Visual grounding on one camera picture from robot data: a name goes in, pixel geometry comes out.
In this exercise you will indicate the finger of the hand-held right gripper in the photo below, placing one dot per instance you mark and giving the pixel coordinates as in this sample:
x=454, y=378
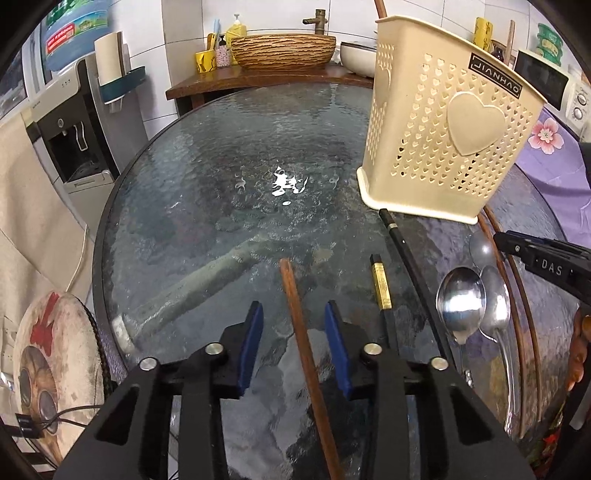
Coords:
x=549, y=270
x=531, y=242

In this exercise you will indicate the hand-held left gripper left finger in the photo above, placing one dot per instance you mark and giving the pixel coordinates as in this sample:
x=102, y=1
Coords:
x=247, y=350

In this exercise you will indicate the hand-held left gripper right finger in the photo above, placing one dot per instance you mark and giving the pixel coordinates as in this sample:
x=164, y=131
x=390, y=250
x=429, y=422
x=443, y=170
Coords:
x=336, y=350

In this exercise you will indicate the brown wooden chopstick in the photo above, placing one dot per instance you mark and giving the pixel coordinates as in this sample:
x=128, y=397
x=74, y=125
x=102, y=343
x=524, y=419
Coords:
x=300, y=332

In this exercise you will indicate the black chopstick with gold band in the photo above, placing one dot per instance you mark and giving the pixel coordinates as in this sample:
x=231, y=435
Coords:
x=382, y=286

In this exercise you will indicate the large metal spoon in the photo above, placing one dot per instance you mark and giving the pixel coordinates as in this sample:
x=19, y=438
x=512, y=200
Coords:
x=461, y=300

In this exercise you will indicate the plain black chopstick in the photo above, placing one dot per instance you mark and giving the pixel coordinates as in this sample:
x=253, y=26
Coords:
x=406, y=258

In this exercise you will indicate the beige perforated utensil holder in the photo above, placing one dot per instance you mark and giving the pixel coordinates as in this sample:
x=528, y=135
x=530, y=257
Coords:
x=415, y=138

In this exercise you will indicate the person's right hand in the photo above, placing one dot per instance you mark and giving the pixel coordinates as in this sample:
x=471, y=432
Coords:
x=582, y=350

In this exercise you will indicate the purple floral cloth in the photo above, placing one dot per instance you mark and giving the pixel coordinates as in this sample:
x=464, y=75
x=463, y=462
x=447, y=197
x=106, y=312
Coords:
x=558, y=170

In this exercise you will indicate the white microwave oven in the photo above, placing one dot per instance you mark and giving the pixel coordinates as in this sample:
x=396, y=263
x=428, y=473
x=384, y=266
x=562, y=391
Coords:
x=540, y=76

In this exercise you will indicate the round printed cushion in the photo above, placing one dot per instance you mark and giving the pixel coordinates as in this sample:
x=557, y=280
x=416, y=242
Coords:
x=60, y=360

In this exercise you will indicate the green stacked containers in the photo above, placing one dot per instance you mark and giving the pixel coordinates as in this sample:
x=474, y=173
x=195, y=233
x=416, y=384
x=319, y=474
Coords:
x=549, y=44

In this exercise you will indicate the yellow container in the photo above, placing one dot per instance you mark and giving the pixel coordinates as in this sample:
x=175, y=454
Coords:
x=482, y=32

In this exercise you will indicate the white pot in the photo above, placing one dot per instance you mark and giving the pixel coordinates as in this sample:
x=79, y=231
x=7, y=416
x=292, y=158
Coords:
x=358, y=60

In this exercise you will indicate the beige cloth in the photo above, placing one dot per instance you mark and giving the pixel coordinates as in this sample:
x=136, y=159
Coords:
x=32, y=207

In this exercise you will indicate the wooden counter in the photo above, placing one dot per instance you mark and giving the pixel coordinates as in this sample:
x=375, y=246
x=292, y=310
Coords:
x=221, y=85

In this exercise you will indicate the yellow mug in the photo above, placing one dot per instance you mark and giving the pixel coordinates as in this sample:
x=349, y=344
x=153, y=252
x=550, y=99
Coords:
x=204, y=62

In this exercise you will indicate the floral pump bottle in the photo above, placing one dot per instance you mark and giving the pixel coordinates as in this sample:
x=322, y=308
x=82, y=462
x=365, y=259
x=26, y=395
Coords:
x=223, y=55

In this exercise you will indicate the water dispenser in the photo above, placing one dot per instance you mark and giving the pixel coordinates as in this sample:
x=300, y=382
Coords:
x=78, y=101

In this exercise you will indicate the woven brown wash basin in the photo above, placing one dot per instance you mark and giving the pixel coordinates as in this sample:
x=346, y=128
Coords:
x=281, y=51

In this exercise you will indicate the brass faucet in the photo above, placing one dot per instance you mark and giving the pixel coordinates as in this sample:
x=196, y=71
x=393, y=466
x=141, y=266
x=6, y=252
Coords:
x=317, y=21

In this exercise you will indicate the yellow soap dispenser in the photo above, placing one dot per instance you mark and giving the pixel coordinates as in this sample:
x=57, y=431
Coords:
x=236, y=32

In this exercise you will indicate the blue water jug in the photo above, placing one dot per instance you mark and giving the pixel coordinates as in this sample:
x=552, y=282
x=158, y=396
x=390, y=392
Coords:
x=69, y=32

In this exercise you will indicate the teal wall holder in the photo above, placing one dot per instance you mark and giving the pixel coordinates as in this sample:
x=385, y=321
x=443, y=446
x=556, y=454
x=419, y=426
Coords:
x=124, y=85

